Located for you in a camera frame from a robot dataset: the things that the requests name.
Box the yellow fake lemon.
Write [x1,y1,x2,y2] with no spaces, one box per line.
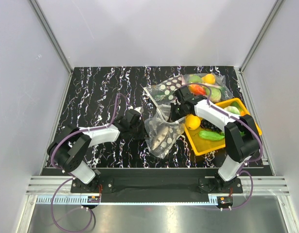
[185,115,201,131]

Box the clear zip bag with mushroom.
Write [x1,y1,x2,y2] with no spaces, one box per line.
[143,75,184,117]

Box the clear zip bag with lemon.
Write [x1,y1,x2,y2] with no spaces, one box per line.
[144,104,185,159]

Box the grey fake fish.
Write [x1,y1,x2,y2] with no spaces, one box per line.
[149,127,176,152]

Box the green fake bok choy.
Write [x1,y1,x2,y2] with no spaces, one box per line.
[224,101,243,116]

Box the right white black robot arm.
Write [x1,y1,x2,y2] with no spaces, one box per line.
[169,84,263,193]

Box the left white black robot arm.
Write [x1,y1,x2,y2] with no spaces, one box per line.
[47,107,145,192]

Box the black fake grape bunch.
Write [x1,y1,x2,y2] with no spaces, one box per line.
[200,119,221,133]

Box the green fake bitter gourd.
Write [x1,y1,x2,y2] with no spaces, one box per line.
[198,130,225,141]

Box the clear bag of fake fruit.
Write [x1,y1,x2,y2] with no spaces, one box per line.
[183,73,233,103]

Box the yellow plastic tray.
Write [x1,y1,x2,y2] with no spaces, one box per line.
[185,98,262,160]

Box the black marble pattern mat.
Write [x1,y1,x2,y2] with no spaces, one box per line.
[55,66,243,168]

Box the left small connector board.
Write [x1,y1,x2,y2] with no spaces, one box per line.
[87,194,101,203]

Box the small connector board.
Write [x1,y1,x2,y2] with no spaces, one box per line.
[87,194,101,203]
[218,196,233,207]

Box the right small connector board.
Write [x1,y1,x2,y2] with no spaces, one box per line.
[218,196,233,207]

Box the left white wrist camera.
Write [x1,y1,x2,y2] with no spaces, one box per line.
[129,106,143,115]

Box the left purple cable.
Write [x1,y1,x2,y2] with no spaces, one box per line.
[50,93,133,232]

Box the purple cable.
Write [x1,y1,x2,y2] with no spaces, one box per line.
[180,83,264,210]
[50,93,133,232]

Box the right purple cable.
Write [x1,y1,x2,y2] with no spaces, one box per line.
[180,83,264,210]

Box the slotted white cable duct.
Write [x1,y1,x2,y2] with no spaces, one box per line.
[36,194,218,206]

